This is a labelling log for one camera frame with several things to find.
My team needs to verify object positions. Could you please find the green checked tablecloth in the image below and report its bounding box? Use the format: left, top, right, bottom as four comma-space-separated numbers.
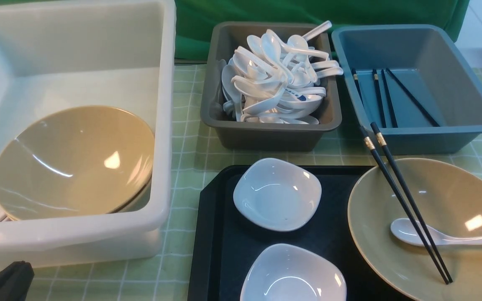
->
26, 65, 374, 301

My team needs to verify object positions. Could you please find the white square dish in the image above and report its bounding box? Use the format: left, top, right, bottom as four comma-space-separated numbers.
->
239, 243, 347, 301
233, 158, 323, 232

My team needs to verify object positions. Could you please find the white soup spoon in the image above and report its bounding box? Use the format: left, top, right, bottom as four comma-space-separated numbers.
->
390, 218, 482, 246

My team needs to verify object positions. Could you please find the beige bowl in tub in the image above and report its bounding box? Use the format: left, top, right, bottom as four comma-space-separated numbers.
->
0, 105, 155, 221

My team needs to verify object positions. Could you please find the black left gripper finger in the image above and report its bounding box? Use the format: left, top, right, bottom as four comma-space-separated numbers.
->
0, 261, 34, 301

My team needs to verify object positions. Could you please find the black serving tray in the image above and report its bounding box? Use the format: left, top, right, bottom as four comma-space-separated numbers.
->
187, 165, 409, 301

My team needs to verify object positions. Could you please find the pile of white spoons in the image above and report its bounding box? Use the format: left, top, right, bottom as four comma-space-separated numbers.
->
220, 20, 343, 125

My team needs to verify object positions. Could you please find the large white plastic tub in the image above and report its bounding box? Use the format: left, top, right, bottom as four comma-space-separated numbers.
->
0, 0, 176, 271

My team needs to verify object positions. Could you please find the grey spoon bin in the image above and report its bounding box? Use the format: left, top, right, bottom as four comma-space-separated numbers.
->
200, 21, 343, 152

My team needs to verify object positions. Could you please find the blue chopstick bin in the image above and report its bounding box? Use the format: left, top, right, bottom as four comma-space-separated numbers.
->
331, 24, 482, 156

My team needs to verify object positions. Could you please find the green backdrop cloth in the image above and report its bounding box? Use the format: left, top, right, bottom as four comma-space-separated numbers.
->
174, 0, 469, 61

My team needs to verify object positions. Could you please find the beige noodle bowl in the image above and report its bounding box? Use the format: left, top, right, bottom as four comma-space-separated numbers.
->
348, 158, 482, 301

